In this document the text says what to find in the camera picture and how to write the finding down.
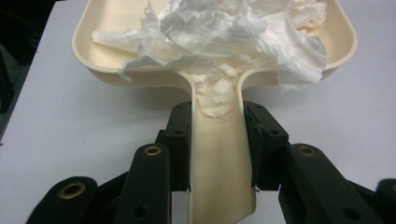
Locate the pile of white paper scraps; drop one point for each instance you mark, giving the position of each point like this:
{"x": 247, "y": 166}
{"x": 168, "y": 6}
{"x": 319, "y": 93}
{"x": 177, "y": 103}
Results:
{"x": 218, "y": 34}

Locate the cream plastic dustpan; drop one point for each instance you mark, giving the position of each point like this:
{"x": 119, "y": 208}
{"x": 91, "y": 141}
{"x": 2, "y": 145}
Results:
{"x": 218, "y": 161}

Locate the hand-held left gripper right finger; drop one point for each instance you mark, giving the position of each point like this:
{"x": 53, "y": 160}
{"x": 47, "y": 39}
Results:
{"x": 311, "y": 183}

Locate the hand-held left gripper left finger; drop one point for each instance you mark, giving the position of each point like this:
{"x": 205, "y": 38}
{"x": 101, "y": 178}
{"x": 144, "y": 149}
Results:
{"x": 149, "y": 180}

